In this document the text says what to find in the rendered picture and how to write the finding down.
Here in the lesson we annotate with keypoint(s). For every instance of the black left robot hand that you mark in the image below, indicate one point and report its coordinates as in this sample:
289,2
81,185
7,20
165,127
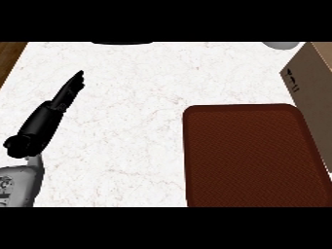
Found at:
42,126

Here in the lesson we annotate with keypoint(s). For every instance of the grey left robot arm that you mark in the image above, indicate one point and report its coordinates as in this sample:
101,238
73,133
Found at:
11,187

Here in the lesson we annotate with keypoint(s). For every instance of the dark red tray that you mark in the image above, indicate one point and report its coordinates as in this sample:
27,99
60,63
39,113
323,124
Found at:
255,155

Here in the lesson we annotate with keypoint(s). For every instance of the brown cardboard box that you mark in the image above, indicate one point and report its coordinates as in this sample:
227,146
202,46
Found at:
321,107

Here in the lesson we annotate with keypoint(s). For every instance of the black round object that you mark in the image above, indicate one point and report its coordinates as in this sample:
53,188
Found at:
122,42

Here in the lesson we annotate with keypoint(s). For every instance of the grey round object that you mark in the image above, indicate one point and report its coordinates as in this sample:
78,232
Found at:
281,45

